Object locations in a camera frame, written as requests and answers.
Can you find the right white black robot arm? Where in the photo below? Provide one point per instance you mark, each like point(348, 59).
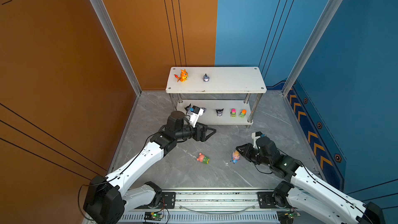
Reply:
point(302, 189)

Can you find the ice cream cone toy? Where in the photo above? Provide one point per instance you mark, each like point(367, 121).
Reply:
point(235, 157)

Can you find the right circuit board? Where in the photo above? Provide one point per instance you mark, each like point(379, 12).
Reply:
point(287, 217)

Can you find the pink pig green toy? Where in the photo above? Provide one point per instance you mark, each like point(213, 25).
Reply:
point(203, 159)

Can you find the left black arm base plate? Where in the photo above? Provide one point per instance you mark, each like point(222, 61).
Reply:
point(168, 197)

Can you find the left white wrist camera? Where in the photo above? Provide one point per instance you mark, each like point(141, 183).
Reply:
point(194, 113)

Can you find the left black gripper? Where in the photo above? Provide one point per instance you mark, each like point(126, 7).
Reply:
point(202, 137)

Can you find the pink green block toy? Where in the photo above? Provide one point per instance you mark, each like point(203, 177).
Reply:
point(233, 112)

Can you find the grey purple kuromi toy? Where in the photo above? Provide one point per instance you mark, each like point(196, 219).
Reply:
point(219, 112)

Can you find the left green circuit board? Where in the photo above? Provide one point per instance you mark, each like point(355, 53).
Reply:
point(153, 217)

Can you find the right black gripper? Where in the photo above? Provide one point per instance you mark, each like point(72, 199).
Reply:
point(247, 148)

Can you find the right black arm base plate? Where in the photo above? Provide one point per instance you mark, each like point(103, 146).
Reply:
point(273, 200)

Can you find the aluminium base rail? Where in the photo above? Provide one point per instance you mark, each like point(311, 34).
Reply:
point(217, 206)

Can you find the white two-tier metal shelf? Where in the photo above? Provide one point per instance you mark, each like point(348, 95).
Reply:
point(223, 80)

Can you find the aluminium corner post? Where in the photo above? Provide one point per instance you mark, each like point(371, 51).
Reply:
point(323, 22)
point(112, 35)

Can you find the black white kuromi toy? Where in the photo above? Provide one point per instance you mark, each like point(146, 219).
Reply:
point(187, 108)

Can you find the green orange toy car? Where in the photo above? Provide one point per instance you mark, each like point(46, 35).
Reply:
point(242, 113)

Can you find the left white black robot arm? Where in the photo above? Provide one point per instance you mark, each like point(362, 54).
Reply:
point(109, 197)

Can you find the blue grey eeyore toy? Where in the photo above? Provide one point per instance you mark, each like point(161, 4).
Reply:
point(206, 78)

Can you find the right aluminium corner post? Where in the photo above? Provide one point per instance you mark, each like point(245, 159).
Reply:
point(323, 22)

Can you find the left aluminium corner post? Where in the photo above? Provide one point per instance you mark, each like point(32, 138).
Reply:
point(112, 35)

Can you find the orange fox toy figure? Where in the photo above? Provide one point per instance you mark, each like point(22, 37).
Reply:
point(183, 76)

